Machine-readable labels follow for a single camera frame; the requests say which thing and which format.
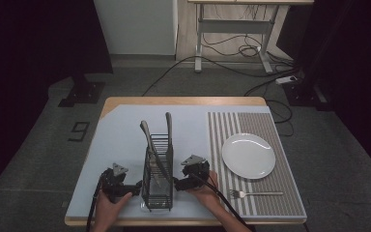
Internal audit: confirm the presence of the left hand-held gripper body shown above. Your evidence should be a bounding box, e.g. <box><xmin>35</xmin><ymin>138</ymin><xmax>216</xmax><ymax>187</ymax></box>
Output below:
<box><xmin>100</xmin><ymin>162</ymin><xmax>133</xmax><ymax>204</ymax></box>

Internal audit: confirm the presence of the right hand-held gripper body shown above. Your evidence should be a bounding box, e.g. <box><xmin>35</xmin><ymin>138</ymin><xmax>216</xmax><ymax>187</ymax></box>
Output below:
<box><xmin>180</xmin><ymin>154</ymin><xmax>212</xmax><ymax>189</ymax></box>

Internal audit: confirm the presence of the black wire cutlery rack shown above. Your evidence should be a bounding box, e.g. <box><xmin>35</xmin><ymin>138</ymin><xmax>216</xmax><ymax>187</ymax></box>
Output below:
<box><xmin>140</xmin><ymin>132</ymin><xmax>175</xmax><ymax>213</ymax></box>

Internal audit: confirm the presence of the person's right hand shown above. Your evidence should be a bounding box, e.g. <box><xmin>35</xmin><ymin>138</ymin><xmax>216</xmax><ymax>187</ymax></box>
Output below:
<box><xmin>185</xmin><ymin>169</ymin><xmax>222</xmax><ymax>208</ymax></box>

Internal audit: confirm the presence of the person's left hand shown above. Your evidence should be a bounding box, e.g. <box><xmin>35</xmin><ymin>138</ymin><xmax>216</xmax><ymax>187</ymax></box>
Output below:
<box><xmin>91</xmin><ymin>189</ymin><xmax>133</xmax><ymax>232</ymax></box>

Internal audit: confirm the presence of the light blue table mat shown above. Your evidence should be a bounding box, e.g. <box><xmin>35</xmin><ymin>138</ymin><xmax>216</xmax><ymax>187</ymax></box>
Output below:
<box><xmin>65</xmin><ymin>103</ymin><xmax>307</xmax><ymax>223</ymax></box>

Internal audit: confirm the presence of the white round plate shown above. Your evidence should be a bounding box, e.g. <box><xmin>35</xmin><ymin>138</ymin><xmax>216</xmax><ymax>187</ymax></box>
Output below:
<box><xmin>221</xmin><ymin>132</ymin><xmax>277</xmax><ymax>181</ymax></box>

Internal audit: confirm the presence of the silver fork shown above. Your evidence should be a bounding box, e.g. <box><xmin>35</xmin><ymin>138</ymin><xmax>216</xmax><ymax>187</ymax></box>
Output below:
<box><xmin>228</xmin><ymin>188</ymin><xmax>285</xmax><ymax>199</ymax></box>

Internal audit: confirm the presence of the grey striped placemat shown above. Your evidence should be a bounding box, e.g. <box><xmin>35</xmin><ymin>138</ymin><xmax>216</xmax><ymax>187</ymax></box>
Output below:
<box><xmin>207</xmin><ymin>111</ymin><xmax>307</xmax><ymax>218</ymax></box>

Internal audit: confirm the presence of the black stand base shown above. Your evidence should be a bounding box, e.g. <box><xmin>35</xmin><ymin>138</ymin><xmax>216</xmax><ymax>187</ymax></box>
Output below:
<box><xmin>57</xmin><ymin>72</ymin><xmax>107</xmax><ymax>108</ymax></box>

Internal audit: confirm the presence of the white power strip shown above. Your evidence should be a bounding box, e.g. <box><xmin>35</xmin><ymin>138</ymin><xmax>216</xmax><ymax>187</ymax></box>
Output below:
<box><xmin>274</xmin><ymin>74</ymin><xmax>300</xmax><ymax>86</ymax></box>

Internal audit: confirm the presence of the white cabinet panel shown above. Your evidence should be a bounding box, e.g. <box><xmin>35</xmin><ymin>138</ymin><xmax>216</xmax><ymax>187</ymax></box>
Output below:
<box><xmin>93</xmin><ymin>0</ymin><xmax>179</xmax><ymax>56</ymax></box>

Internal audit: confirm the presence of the black curtain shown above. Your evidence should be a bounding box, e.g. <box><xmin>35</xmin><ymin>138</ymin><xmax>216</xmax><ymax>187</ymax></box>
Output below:
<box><xmin>0</xmin><ymin>0</ymin><xmax>114</xmax><ymax>197</ymax></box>
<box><xmin>275</xmin><ymin>0</ymin><xmax>371</xmax><ymax>185</ymax></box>

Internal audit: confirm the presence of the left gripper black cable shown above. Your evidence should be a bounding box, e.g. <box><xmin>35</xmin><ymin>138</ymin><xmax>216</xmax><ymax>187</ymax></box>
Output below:
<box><xmin>85</xmin><ymin>173</ymin><xmax>106</xmax><ymax>232</ymax></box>

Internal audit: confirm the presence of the leaning grey-handled table knife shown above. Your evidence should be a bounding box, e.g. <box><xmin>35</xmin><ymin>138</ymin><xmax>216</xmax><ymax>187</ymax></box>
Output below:
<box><xmin>139</xmin><ymin>120</ymin><xmax>172</xmax><ymax>188</ymax></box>

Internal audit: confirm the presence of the upright grey-handled table knife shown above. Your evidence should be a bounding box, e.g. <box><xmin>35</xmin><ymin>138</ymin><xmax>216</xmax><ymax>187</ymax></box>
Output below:
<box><xmin>164</xmin><ymin>111</ymin><xmax>174</xmax><ymax>153</ymax></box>

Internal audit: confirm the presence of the looped black floor cable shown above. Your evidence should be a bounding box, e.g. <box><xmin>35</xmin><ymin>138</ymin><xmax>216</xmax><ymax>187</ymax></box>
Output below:
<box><xmin>243</xmin><ymin>76</ymin><xmax>296</xmax><ymax>137</ymax></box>

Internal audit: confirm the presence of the long black floor cable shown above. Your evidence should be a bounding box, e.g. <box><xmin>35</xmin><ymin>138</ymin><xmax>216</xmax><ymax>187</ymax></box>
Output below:
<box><xmin>141</xmin><ymin>55</ymin><xmax>299</xmax><ymax>98</ymax></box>

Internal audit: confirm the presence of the tangle of black cables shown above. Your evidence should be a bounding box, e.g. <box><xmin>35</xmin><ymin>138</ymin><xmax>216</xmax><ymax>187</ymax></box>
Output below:
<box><xmin>202</xmin><ymin>32</ymin><xmax>296</xmax><ymax>66</ymax></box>

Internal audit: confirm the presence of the dark stand base with post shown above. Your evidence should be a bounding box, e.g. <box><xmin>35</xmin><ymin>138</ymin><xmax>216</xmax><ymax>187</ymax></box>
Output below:
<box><xmin>282</xmin><ymin>81</ymin><xmax>333</xmax><ymax>112</ymax></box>

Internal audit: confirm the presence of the white metal desk frame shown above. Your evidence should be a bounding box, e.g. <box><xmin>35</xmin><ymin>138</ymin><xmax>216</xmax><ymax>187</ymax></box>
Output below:
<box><xmin>187</xmin><ymin>0</ymin><xmax>315</xmax><ymax>74</ymax></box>

